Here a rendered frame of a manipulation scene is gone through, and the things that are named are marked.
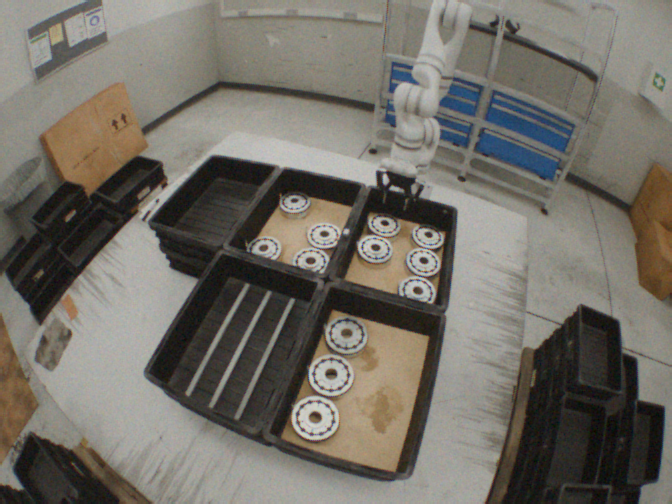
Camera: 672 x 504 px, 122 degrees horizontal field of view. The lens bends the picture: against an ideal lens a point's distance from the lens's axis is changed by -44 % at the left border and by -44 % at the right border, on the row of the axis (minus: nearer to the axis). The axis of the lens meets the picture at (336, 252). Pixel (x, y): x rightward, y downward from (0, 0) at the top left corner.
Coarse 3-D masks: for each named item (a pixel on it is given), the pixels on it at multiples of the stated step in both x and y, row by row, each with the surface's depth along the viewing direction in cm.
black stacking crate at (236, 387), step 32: (224, 256) 84; (224, 288) 89; (256, 288) 89; (288, 288) 85; (192, 320) 76; (224, 320) 82; (288, 320) 83; (192, 352) 75; (224, 352) 76; (256, 352) 77; (256, 384) 71; (256, 416) 66
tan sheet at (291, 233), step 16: (288, 192) 116; (320, 208) 111; (336, 208) 111; (272, 224) 105; (288, 224) 106; (304, 224) 106; (336, 224) 106; (288, 240) 101; (304, 240) 101; (288, 256) 97
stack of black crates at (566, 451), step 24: (552, 408) 103; (576, 408) 101; (600, 408) 94; (528, 432) 114; (552, 432) 94; (576, 432) 95; (600, 432) 86; (528, 456) 101; (552, 456) 83; (576, 456) 88; (600, 456) 77; (528, 480) 90; (552, 480) 83; (576, 480) 80
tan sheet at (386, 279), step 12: (408, 228) 106; (360, 240) 102; (396, 240) 103; (408, 240) 103; (396, 252) 99; (408, 252) 100; (360, 264) 96; (396, 264) 96; (348, 276) 93; (360, 276) 93; (372, 276) 93; (384, 276) 93; (396, 276) 93; (408, 276) 94; (384, 288) 91; (396, 288) 91
